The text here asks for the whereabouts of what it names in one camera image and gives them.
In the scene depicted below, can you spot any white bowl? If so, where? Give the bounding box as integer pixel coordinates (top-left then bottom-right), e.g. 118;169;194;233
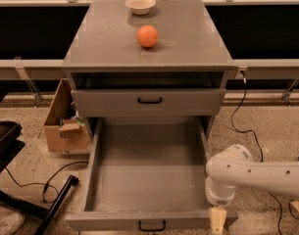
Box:
125;0;156;16

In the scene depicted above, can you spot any white shoe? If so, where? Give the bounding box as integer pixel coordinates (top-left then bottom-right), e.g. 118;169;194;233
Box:
0;212;25;235

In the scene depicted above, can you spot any grey drawer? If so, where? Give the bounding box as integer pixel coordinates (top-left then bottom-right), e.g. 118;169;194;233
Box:
72;89;224;117
64;116;239;233

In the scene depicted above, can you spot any grey metal railing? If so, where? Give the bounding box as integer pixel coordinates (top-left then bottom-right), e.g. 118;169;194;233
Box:
0;0;299;108

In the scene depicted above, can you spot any grey drawer cabinet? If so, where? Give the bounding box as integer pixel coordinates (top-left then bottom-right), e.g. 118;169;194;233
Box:
63;0;233;131

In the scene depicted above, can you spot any black cable on left floor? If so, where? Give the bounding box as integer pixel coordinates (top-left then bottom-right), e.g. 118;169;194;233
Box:
4;161;89;205

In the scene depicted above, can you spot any black cable at right edge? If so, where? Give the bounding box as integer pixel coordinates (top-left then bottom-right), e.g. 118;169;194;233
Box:
287;201;299;222

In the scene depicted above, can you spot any open cardboard box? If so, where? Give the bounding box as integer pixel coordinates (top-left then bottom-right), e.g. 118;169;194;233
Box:
44;78;90;153

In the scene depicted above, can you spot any grey top drawer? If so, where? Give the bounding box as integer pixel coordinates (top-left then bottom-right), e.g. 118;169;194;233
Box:
72;89;224;117

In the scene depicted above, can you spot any black cart frame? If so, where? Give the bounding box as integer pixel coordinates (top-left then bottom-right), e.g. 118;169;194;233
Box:
0;91;80;235

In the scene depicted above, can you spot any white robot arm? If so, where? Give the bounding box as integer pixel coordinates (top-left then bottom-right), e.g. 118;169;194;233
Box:
205;144;299;209

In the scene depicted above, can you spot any orange fruit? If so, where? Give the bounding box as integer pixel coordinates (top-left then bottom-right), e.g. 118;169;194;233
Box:
136;25;159;48

